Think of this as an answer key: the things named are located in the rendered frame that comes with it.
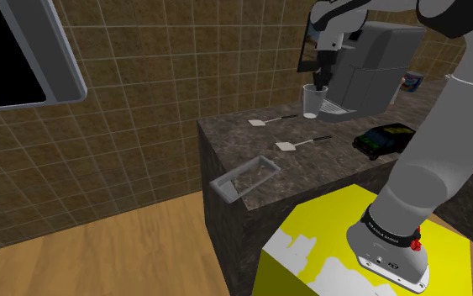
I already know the black toy car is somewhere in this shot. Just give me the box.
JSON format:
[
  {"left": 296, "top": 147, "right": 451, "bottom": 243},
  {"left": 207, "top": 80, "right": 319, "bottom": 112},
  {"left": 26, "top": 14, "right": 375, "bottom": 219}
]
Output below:
[{"left": 351, "top": 123, "right": 417, "bottom": 161}]

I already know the clear drinking glass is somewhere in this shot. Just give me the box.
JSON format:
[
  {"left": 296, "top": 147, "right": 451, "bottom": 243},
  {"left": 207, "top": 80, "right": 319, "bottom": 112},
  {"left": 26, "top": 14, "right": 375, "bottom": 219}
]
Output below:
[{"left": 302, "top": 83, "right": 329, "bottom": 120}]

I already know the grey coffee machine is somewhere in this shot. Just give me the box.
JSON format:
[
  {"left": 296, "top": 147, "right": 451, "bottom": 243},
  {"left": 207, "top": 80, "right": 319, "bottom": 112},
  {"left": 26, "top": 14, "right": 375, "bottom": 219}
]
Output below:
[{"left": 317, "top": 20, "right": 428, "bottom": 124}]

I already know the white spatula with black handle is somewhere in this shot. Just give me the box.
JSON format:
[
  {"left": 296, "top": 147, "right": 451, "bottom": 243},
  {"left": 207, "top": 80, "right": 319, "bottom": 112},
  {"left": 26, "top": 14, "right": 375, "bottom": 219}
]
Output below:
[
  {"left": 247, "top": 114, "right": 299, "bottom": 127},
  {"left": 275, "top": 135, "right": 334, "bottom": 154}
]

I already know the yellow and white robot stand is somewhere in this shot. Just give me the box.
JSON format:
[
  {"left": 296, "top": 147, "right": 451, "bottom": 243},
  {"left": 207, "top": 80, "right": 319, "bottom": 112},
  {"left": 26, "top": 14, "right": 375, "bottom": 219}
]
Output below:
[{"left": 252, "top": 183, "right": 473, "bottom": 296}]

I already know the grey rectangular tray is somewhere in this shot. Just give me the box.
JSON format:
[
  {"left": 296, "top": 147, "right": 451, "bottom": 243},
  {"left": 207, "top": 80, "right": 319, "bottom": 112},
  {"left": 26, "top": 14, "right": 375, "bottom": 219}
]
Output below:
[{"left": 208, "top": 155, "right": 281, "bottom": 205}]

